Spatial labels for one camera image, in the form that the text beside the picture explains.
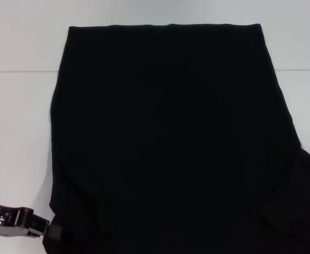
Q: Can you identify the black shirt with FREE print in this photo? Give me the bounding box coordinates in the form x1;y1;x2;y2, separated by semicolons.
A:
42;23;310;254

